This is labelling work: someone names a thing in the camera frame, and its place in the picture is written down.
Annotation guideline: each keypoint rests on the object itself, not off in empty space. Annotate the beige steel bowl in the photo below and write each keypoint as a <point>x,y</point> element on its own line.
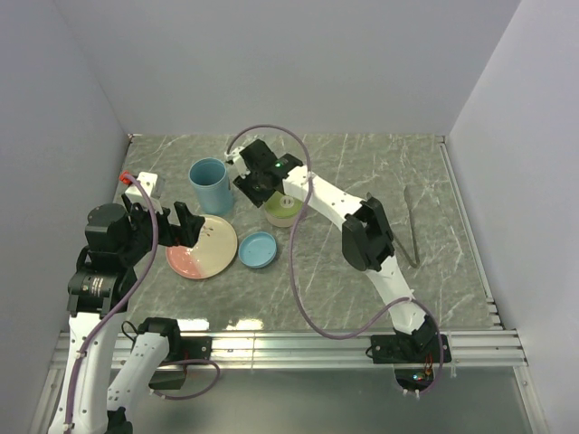
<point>280,222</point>

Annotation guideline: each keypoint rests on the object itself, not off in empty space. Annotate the tall blue lunch container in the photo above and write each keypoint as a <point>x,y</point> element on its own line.
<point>211,183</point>

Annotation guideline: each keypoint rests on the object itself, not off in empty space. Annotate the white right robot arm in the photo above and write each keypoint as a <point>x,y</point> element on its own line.
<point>367,240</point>

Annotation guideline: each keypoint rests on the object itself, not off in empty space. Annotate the aluminium mounting rail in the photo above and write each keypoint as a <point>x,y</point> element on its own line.
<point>308,350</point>

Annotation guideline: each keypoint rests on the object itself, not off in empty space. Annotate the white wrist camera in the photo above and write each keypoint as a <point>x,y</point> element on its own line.
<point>235,159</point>
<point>151,183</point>

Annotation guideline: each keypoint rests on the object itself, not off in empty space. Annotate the pink and cream plate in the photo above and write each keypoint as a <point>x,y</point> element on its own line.
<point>216,248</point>

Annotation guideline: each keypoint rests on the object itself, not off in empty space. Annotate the steel food tongs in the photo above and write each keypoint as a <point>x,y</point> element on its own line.
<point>414,261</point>

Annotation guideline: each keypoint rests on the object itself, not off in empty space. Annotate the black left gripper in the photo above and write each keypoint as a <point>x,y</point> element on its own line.
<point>186,232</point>

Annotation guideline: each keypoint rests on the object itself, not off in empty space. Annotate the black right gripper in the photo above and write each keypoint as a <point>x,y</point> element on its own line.
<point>243,184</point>

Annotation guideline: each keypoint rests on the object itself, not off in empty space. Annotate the green round lid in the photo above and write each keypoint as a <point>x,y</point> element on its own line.
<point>282,206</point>

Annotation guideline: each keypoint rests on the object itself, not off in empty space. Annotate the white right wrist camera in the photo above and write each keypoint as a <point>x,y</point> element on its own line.
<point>235,159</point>

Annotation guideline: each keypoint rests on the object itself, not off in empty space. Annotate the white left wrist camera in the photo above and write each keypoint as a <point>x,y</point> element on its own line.
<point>151,183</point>

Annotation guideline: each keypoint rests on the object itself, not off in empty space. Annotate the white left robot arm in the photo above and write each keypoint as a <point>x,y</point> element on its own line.
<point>119,236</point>

